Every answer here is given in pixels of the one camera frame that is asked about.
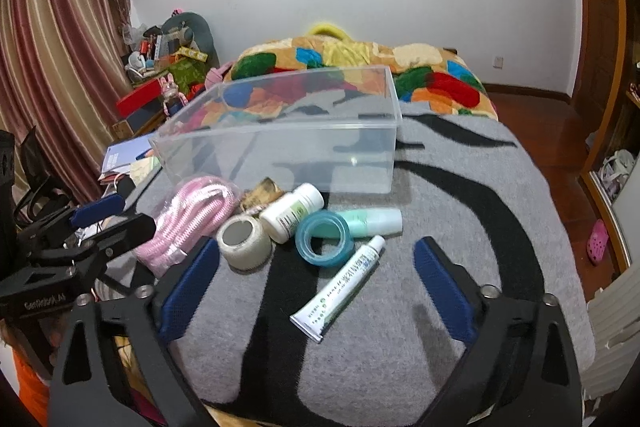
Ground pink knitted rope bundle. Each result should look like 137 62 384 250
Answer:
133 174 241 279

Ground white tape roll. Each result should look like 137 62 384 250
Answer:
216 215 272 272

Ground small brown block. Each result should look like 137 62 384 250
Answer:
240 178 284 213

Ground white pill bottle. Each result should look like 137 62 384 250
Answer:
259 183 324 244

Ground white ointment tube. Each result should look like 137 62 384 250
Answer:
290 235 386 343

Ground blue tape roll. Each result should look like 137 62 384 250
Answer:
295 210 355 268

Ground mint green white bottle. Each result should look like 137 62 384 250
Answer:
337 208 404 239

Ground clear plastic storage box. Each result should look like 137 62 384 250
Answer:
151 65 402 194

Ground blue notebook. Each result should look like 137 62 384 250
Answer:
100 133 152 180

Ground white radiator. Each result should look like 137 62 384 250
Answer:
582 262 640 400

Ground red box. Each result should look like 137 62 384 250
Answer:
116 78 162 119

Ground grey black patterned blanket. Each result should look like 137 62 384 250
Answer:
169 103 596 426

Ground pink croc shoe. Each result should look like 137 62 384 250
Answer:
586 219 608 265

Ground pink striped curtain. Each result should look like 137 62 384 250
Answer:
1 0 131 202

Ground pink bunny toy bottle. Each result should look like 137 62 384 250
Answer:
158 74 183 117

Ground colourful patchwork quilt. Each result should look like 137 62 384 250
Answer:
205 35 498 120

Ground wooden shelf unit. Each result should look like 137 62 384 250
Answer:
572 0 631 272

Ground white wall socket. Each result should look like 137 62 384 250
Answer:
492 56 503 69

